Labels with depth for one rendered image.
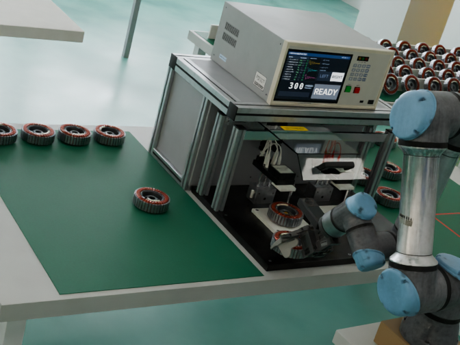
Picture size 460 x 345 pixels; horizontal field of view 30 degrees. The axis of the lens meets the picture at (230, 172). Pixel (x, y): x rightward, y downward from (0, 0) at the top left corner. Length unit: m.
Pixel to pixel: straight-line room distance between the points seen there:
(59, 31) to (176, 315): 1.44
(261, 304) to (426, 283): 1.75
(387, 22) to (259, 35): 4.08
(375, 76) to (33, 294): 1.34
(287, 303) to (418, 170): 1.88
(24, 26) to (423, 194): 1.19
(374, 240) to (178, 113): 0.93
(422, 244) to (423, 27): 4.78
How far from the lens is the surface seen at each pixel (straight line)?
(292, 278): 2.48
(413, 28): 6.70
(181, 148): 2.83
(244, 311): 3.68
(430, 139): 2.03
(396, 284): 2.07
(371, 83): 2.85
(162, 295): 2.26
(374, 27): 6.82
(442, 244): 3.02
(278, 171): 2.68
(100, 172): 2.78
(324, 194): 2.94
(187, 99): 2.80
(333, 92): 2.76
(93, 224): 2.47
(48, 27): 2.54
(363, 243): 2.21
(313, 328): 3.72
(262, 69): 2.67
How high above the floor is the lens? 1.93
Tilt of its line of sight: 23 degrees down
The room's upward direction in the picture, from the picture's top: 16 degrees clockwise
